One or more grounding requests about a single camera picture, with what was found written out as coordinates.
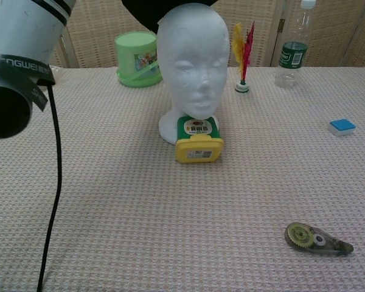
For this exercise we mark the black baseball cap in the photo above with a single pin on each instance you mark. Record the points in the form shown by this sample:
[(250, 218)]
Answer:
[(146, 15)]

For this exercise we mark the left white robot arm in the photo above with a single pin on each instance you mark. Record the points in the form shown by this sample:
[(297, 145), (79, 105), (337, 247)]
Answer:
[(21, 33)]

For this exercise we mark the white foam mannequin head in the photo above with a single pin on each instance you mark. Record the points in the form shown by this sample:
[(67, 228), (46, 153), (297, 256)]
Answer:
[(194, 61)]

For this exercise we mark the green yellow plastic box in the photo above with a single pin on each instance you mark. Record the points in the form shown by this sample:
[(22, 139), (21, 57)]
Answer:
[(197, 146)]

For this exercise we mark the pink woven tablecloth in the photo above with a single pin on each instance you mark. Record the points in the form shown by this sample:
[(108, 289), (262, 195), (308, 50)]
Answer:
[(170, 213)]

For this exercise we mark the green plastic bucket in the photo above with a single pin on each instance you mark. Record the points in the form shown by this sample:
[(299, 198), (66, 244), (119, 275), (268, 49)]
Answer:
[(134, 51)]

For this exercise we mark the feather shuttlecock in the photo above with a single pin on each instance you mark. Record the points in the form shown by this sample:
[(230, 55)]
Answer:
[(244, 51)]

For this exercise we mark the clear plastic water bottle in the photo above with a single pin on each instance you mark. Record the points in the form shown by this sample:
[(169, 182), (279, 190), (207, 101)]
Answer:
[(293, 57)]

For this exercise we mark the woven folding screen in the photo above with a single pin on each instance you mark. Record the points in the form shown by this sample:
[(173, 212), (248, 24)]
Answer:
[(94, 24)]

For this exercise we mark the correction tape dispenser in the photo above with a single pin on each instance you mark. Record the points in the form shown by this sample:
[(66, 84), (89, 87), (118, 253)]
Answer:
[(304, 238)]

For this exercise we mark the blue white eraser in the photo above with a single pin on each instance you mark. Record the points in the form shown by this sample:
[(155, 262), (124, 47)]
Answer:
[(342, 126)]

